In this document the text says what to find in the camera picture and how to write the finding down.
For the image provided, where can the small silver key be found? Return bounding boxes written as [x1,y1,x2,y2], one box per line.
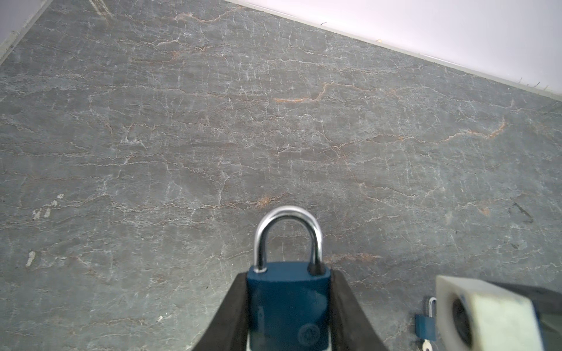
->
[421,339,433,351]

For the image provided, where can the large blue padlock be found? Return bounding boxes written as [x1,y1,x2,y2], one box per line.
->
[247,206,331,350]

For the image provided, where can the small blue padlock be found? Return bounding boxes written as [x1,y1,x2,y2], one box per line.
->
[414,297,437,342]

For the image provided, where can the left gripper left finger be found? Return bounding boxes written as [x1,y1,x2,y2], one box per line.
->
[193,273,250,351]

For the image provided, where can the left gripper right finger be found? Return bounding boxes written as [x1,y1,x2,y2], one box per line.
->
[329,270,388,351]

